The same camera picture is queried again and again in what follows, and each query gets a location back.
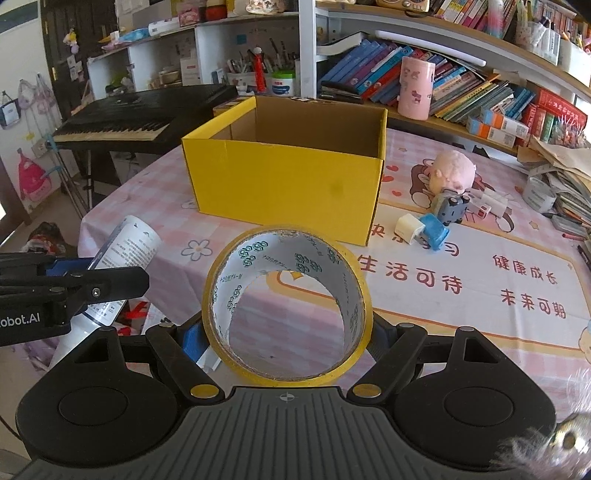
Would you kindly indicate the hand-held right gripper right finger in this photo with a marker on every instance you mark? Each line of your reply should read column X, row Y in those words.
column 379, row 341

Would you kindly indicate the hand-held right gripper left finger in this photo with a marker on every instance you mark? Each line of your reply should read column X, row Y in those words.
column 191, row 341

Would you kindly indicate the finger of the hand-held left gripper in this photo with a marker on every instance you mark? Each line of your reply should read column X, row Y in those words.
column 69, row 266
column 115, row 281

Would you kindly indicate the white printed tube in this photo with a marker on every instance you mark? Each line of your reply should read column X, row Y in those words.
column 129, row 244

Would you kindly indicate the yellow tape roll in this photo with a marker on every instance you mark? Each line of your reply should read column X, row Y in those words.
column 286, row 254

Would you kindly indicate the yellow cardboard box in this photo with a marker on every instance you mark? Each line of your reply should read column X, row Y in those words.
column 277, row 184

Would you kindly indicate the white plug charger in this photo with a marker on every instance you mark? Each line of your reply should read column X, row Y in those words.
column 496, row 203

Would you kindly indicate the pink plush toy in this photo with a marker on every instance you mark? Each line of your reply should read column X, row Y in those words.
column 450, row 168

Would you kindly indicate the desktop with pink checked cloth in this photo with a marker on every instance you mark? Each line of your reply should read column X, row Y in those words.
column 461, row 332

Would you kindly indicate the pink backpack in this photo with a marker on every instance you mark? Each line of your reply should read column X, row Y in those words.
column 31, row 177

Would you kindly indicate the cream cube charger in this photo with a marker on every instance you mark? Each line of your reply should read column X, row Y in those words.
column 406, row 227

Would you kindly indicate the blue toy truck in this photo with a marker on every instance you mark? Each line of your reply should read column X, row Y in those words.
column 434, row 233

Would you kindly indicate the grey toy truck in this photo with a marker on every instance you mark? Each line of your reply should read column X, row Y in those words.
column 450, row 207

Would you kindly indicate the white tote bag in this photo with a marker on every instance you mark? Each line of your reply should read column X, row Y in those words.
column 10, row 110

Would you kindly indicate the black electronic keyboard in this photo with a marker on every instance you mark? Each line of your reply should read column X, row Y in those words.
column 138, row 110

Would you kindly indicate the fluffy pompom charm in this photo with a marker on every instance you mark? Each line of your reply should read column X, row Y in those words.
column 531, row 447

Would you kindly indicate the chessboard box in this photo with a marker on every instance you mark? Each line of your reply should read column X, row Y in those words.
column 231, row 105

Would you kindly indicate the clear tape roll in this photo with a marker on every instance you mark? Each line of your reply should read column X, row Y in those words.
column 538, row 196

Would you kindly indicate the red crayon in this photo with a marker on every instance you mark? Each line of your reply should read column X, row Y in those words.
column 575, row 236

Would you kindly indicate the black marker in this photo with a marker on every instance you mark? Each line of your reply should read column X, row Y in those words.
column 585, row 256

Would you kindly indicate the white carton box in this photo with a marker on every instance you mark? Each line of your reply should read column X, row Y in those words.
column 190, row 69

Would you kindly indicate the holder with pens and brushes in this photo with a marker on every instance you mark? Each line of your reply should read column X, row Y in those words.
column 240, row 76

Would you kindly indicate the pile of papers and notebooks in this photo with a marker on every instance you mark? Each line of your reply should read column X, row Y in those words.
column 568, row 175

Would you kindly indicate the pink cartoon can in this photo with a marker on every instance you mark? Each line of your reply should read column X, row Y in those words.
column 415, row 92

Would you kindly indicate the black flat notebook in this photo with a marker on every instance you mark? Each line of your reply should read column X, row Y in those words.
column 341, row 92

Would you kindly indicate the red tassel ornament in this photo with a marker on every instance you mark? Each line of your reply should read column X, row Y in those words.
column 259, row 74

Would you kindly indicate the white jar green lid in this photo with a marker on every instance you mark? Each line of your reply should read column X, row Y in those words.
column 282, row 84

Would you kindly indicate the row of colourful books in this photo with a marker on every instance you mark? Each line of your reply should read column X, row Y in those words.
column 369, row 69

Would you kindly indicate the pink small box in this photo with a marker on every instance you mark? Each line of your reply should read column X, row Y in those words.
column 189, row 13

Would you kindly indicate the bunch of colourful charms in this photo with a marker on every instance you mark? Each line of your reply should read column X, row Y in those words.
column 570, row 131

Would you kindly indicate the white light bar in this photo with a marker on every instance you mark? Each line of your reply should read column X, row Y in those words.
column 429, row 48

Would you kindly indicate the thick white-paged book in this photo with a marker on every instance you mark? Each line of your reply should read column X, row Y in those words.
column 341, row 46

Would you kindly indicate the red thick dictionary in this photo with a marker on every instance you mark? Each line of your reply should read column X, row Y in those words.
column 561, row 104

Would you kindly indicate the white bookshelf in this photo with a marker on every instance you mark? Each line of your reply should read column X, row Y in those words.
column 307, row 46

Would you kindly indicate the clear pen holder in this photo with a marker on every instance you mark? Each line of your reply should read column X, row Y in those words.
column 538, row 44

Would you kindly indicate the row of slim paperback books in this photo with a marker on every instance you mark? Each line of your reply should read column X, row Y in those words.
column 457, row 11

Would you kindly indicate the pastel rainbow tumbler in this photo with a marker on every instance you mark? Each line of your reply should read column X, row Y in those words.
column 495, row 18

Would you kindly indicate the white storage bin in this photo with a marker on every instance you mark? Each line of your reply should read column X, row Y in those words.
column 575, row 57

